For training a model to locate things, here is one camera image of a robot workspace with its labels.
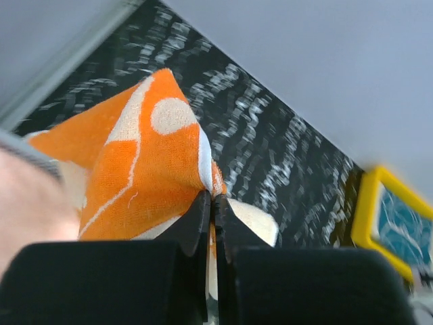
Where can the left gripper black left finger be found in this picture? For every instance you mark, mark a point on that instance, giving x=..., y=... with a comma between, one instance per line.
x=159, y=281

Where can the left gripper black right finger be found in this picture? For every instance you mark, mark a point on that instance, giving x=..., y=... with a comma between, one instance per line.
x=258, y=284

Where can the orange white patterned towel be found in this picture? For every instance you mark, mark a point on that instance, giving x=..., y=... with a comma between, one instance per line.
x=134, y=163

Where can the yellow plastic tray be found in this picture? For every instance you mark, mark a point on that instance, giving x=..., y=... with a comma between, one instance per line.
x=395, y=221

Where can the pink towel in basket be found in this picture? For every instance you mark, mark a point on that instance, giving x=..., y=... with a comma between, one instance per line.
x=34, y=204

